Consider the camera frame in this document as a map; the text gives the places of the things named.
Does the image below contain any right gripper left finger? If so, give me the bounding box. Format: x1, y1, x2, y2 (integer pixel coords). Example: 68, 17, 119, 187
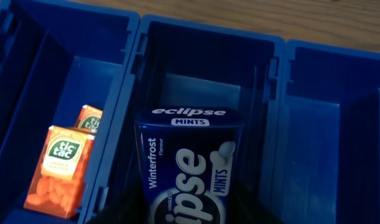
85, 179, 149, 224

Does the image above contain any blue tray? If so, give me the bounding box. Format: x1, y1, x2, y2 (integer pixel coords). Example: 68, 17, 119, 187
0, 0, 380, 224

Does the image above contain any orange candy box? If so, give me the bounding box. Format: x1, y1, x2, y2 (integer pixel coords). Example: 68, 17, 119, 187
23, 124, 96, 220
73, 104, 104, 134

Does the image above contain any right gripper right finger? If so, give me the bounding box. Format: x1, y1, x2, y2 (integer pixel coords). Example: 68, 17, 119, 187
229, 181, 284, 224

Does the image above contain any blue candy pack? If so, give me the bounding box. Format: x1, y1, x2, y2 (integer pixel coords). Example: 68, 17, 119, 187
134, 106, 246, 224

